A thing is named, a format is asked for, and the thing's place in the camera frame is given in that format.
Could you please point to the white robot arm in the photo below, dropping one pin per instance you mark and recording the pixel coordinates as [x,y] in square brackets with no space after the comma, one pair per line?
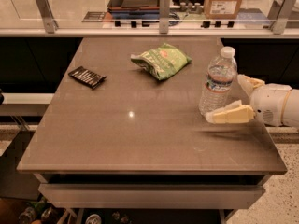
[292,112]

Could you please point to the left metal glass bracket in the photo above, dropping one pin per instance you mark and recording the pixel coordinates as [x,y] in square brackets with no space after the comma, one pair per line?
[50,24]

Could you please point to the right metal glass bracket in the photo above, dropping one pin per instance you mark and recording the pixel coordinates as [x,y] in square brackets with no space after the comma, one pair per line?
[280,15]

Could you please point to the middle metal glass bracket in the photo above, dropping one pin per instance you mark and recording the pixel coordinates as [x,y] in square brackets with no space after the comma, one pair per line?
[164,8]

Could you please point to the glass railing panel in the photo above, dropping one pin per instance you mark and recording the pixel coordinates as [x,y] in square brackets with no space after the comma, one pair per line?
[66,17]

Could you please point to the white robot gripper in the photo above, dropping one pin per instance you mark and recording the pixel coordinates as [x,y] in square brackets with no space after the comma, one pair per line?
[268,104]

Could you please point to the grey table drawer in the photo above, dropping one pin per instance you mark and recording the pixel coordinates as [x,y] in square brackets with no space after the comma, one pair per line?
[151,196]

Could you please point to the metal glass bracket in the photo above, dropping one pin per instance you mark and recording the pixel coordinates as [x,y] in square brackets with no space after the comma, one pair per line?
[280,15]
[50,24]
[164,8]

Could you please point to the black drill bit case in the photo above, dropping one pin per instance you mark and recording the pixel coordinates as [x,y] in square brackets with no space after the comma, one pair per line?
[87,77]

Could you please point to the brown cardboard box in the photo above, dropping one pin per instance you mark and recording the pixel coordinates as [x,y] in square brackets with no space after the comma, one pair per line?
[221,9]

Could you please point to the cans under table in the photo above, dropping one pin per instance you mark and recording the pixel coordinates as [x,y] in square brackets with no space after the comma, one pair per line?
[40,210]

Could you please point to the clear plastic water bottle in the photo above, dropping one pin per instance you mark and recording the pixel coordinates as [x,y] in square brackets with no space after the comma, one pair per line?
[218,81]

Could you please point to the green snack bag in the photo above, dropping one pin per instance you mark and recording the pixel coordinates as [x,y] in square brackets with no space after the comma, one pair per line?
[162,62]

